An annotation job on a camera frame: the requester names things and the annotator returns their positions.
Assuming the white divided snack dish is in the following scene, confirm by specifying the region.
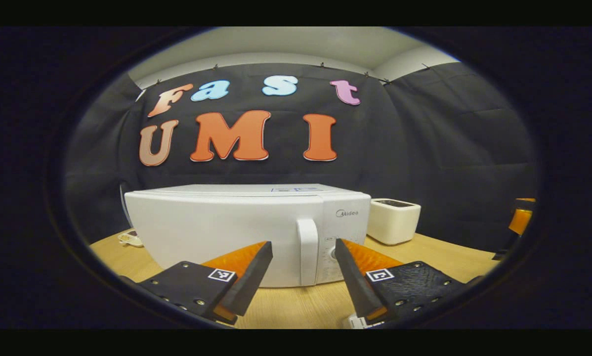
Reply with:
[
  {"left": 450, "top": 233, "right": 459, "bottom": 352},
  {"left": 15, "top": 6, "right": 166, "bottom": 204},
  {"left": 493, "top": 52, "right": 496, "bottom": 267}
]
[{"left": 118, "top": 229, "right": 144, "bottom": 248}]

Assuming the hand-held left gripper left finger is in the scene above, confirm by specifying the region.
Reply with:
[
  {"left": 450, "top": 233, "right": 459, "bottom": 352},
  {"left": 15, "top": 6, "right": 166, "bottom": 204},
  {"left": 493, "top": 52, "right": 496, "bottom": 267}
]
[{"left": 120, "top": 241, "right": 273, "bottom": 325}]

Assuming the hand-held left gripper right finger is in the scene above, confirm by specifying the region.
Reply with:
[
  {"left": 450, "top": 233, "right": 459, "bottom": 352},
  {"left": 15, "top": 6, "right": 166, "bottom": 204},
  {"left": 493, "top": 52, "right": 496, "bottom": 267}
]
[{"left": 335, "top": 238, "right": 468, "bottom": 325}]

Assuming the white microwave oven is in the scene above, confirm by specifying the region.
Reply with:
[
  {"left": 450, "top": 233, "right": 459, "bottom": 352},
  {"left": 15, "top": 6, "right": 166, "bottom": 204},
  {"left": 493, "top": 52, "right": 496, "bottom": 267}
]
[{"left": 124, "top": 184, "right": 372, "bottom": 288}]

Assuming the white toaster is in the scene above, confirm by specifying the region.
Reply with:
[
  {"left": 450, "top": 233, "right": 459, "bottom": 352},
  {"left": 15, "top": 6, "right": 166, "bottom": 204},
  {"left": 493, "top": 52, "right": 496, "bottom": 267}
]
[{"left": 366, "top": 198, "right": 422, "bottom": 246}]

